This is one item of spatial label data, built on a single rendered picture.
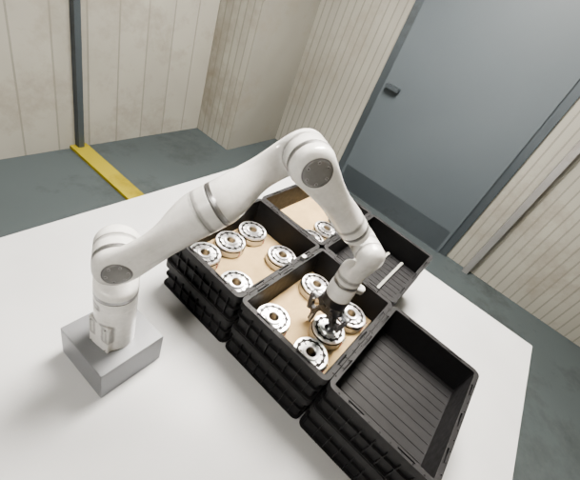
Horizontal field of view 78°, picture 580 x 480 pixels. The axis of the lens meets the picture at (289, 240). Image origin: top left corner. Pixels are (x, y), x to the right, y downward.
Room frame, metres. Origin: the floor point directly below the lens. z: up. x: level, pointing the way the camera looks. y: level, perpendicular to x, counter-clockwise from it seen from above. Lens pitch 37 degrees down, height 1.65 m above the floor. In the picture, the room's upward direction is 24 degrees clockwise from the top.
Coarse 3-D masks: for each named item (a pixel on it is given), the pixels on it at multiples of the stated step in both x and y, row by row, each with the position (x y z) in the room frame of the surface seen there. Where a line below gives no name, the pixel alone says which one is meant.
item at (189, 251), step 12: (252, 204) 1.06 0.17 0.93; (264, 204) 1.09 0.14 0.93; (312, 240) 1.00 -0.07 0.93; (192, 252) 0.71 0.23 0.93; (204, 264) 0.69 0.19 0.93; (288, 264) 0.83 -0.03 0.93; (216, 276) 0.67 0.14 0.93; (228, 288) 0.65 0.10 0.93; (252, 288) 0.68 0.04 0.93; (240, 300) 0.64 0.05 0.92
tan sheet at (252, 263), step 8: (272, 240) 1.03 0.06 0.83; (248, 248) 0.94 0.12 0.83; (256, 248) 0.96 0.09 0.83; (264, 248) 0.98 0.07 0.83; (240, 256) 0.88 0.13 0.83; (248, 256) 0.90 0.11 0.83; (256, 256) 0.92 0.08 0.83; (264, 256) 0.93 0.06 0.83; (224, 264) 0.82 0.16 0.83; (232, 264) 0.84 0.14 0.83; (240, 264) 0.85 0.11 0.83; (248, 264) 0.87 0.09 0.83; (256, 264) 0.88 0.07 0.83; (264, 264) 0.90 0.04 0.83; (248, 272) 0.83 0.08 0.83; (256, 272) 0.85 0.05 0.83; (264, 272) 0.86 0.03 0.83; (256, 280) 0.81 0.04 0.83
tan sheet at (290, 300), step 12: (276, 300) 0.77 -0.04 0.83; (288, 300) 0.79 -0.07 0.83; (300, 300) 0.81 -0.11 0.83; (288, 312) 0.74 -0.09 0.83; (300, 312) 0.76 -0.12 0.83; (300, 324) 0.72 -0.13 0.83; (288, 336) 0.66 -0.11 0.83; (300, 336) 0.68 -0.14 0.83; (348, 336) 0.75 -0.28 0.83; (336, 348) 0.69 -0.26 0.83; (324, 372) 0.60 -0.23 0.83
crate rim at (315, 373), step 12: (312, 252) 0.94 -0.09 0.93; (324, 252) 0.97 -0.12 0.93; (300, 264) 0.86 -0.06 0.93; (276, 276) 0.76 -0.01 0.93; (264, 288) 0.70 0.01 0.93; (372, 288) 0.89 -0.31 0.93; (384, 300) 0.86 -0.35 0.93; (252, 312) 0.60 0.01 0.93; (384, 312) 0.81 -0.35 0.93; (264, 324) 0.59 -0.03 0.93; (372, 324) 0.74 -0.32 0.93; (276, 336) 0.57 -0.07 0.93; (360, 336) 0.68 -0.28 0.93; (288, 348) 0.55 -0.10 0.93; (300, 360) 0.53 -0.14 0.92; (312, 372) 0.52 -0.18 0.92; (324, 384) 0.51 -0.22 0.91
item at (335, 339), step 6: (318, 318) 0.74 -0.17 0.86; (324, 318) 0.75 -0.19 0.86; (312, 324) 0.71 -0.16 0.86; (318, 324) 0.72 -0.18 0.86; (336, 324) 0.75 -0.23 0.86; (318, 330) 0.70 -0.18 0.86; (342, 330) 0.74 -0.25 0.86; (318, 336) 0.68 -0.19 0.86; (324, 336) 0.69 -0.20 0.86; (330, 336) 0.70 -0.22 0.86; (336, 336) 0.71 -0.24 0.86; (342, 336) 0.71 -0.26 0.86; (324, 342) 0.67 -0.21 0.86; (330, 342) 0.68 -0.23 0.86; (336, 342) 0.69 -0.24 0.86
